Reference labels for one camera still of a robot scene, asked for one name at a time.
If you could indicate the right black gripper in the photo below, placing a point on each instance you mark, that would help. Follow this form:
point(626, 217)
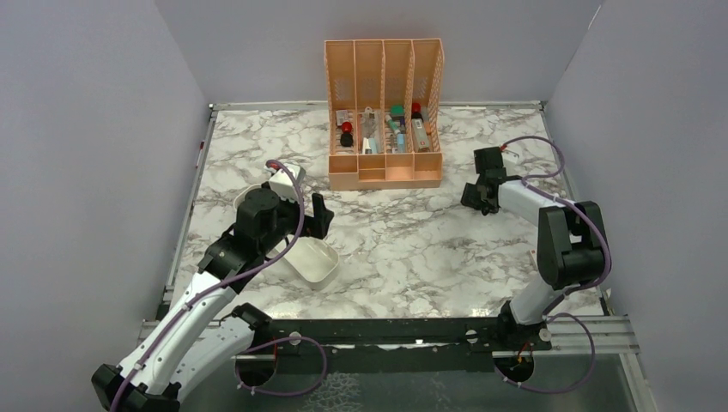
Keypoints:
point(476, 199)

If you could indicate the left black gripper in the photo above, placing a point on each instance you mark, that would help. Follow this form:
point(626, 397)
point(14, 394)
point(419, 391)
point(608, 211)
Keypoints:
point(317, 226)

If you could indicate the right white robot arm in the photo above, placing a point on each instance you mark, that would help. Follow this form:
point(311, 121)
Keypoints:
point(571, 244)

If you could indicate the white plastic tray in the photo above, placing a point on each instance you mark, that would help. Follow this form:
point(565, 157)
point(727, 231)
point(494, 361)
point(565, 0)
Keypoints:
point(313, 261)

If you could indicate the grey stapler box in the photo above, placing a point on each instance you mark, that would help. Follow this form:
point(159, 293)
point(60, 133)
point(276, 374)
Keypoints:
point(422, 142)

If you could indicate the black round item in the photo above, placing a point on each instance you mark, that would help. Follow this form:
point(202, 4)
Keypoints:
point(346, 140)

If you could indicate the red cap bottle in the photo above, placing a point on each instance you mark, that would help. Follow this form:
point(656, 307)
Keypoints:
point(416, 110)

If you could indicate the green cap item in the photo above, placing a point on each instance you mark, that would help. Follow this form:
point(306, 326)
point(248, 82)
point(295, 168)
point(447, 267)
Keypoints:
point(397, 111)

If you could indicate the orange desk organizer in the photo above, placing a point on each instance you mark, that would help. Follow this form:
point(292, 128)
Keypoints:
point(364, 78)

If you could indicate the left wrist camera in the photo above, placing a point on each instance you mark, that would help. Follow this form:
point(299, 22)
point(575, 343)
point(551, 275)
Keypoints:
point(283, 185)

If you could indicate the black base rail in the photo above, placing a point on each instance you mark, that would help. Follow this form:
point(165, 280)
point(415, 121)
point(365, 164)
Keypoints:
point(389, 345)

